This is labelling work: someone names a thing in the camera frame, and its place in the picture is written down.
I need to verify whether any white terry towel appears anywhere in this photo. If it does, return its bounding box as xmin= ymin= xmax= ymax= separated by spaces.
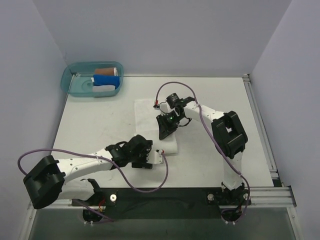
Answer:
xmin=134 ymin=98 xmax=178 ymax=155

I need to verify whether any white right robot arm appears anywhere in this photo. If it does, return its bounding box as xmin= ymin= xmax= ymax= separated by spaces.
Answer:
xmin=156 ymin=93 xmax=248 ymax=205

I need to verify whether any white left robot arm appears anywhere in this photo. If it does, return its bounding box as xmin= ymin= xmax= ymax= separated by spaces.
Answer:
xmin=23 ymin=135 xmax=153 ymax=210

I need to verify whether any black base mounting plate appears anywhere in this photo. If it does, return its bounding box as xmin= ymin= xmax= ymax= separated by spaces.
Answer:
xmin=71 ymin=187 xmax=251 ymax=222

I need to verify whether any white rolled towel in bin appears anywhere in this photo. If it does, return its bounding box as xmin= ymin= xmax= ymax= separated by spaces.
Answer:
xmin=92 ymin=85 xmax=116 ymax=92

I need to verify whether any brown rolled towel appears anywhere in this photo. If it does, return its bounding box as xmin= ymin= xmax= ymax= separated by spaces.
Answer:
xmin=94 ymin=67 xmax=118 ymax=76

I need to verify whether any blue rolled towel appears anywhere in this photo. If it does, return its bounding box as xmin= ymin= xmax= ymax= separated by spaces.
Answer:
xmin=93 ymin=74 xmax=121 ymax=88

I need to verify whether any teal plastic bin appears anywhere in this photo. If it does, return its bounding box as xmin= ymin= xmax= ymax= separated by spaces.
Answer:
xmin=60 ymin=61 xmax=124 ymax=98

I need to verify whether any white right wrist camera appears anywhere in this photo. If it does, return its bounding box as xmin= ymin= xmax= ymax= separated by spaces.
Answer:
xmin=153 ymin=101 xmax=169 ymax=115

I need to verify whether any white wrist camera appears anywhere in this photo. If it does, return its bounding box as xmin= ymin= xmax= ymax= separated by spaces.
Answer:
xmin=146 ymin=149 xmax=164 ymax=165
xmin=153 ymin=101 xmax=169 ymax=115

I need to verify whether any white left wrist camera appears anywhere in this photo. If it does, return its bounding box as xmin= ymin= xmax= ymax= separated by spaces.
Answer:
xmin=146 ymin=149 xmax=164 ymax=165

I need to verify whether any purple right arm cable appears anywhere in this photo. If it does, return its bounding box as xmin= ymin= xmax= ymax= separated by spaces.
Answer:
xmin=152 ymin=81 xmax=251 ymax=223

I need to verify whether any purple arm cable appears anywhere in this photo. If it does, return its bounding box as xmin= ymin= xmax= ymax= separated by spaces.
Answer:
xmin=17 ymin=148 xmax=170 ymax=223
xmin=152 ymin=81 xmax=251 ymax=223

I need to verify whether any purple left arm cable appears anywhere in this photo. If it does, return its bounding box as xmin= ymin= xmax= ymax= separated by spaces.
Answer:
xmin=17 ymin=148 xmax=170 ymax=223

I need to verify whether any aluminium front rail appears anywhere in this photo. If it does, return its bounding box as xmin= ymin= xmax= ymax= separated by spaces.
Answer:
xmin=42 ymin=185 xmax=297 ymax=213

